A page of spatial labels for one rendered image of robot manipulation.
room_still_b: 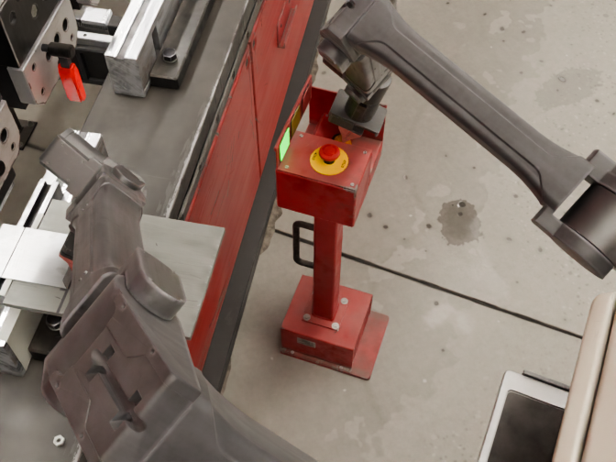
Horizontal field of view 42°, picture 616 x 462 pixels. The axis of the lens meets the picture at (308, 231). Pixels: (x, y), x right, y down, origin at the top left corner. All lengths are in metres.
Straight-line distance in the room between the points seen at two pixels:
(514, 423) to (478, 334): 1.25
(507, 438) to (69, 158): 0.60
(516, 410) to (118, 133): 0.84
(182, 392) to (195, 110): 1.05
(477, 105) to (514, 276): 1.49
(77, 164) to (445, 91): 0.43
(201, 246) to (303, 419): 1.02
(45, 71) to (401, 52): 0.47
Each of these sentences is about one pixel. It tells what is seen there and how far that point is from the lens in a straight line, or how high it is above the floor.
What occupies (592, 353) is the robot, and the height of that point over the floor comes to 1.31.
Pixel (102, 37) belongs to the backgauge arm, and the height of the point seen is 0.86.
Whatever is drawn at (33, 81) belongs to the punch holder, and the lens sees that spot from 1.09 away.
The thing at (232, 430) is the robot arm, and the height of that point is 1.47.
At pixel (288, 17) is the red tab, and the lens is 2.15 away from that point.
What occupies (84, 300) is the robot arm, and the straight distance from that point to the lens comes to 0.60.
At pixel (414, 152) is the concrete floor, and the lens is 2.58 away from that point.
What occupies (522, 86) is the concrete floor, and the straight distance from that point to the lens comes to 2.85.
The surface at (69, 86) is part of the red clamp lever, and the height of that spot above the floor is 1.19.
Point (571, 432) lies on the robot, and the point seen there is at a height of 1.31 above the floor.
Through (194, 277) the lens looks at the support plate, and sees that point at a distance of 1.12.
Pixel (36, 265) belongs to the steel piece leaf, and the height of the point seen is 1.00.
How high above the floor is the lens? 1.95
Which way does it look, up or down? 55 degrees down
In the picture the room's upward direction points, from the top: straight up
